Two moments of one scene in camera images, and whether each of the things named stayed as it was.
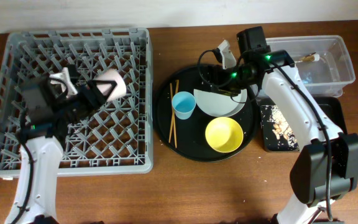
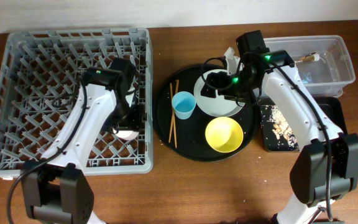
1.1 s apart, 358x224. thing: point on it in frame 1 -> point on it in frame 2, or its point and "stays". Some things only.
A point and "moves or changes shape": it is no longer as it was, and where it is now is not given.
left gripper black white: x=82 y=91 -> x=136 y=122
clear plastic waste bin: x=323 y=63 stays
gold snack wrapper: x=311 y=57 stays
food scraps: x=280 y=127 stays
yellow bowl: x=224 y=134 stays
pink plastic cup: x=112 y=75 moves or changes shape
